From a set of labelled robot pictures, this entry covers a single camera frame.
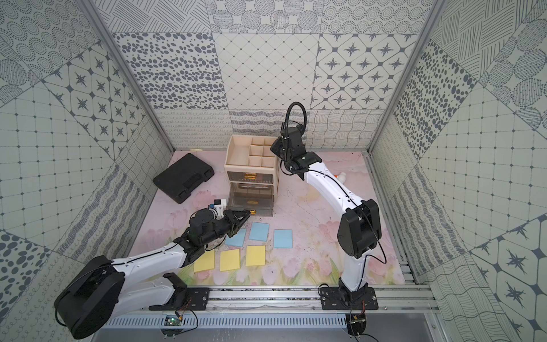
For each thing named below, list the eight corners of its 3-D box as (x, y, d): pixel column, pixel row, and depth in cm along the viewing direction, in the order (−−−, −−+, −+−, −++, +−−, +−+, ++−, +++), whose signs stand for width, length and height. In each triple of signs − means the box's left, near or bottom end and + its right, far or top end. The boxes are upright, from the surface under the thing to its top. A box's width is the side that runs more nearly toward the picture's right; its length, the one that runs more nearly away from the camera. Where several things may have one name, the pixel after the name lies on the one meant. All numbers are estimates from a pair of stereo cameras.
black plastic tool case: (156, 186, 107) (151, 179, 103) (192, 159, 119) (188, 152, 115) (180, 205, 100) (175, 198, 96) (215, 174, 112) (212, 167, 108)
